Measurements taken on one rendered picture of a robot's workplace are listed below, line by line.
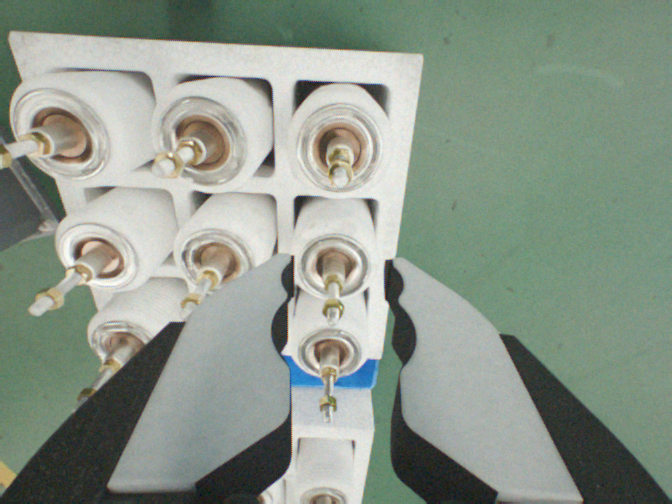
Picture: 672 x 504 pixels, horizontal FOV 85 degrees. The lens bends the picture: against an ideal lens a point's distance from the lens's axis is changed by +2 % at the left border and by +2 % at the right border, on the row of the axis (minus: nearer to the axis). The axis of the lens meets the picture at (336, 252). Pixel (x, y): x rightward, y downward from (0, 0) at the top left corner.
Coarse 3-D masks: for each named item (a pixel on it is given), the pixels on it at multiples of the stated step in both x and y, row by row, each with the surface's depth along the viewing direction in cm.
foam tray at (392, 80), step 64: (64, 64) 35; (128, 64) 35; (192, 64) 35; (256, 64) 35; (320, 64) 35; (384, 64) 35; (64, 192) 41; (192, 192) 42; (256, 192) 41; (384, 192) 41; (384, 256) 45; (384, 320) 49
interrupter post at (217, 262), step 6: (216, 252) 36; (210, 258) 35; (216, 258) 35; (222, 258) 36; (204, 264) 35; (210, 264) 34; (216, 264) 35; (222, 264) 35; (228, 264) 37; (216, 270) 34; (222, 270) 35; (222, 276) 35
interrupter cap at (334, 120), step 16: (320, 112) 30; (336, 112) 30; (352, 112) 30; (304, 128) 30; (320, 128) 31; (336, 128) 31; (352, 128) 31; (368, 128) 31; (304, 144) 31; (320, 144) 31; (352, 144) 31; (368, 144) 31; (304, 160) 32; (320, 160) 32; (368, 160) 32; (320, 176) 32; (368, 176) 32; (336, 192) 33
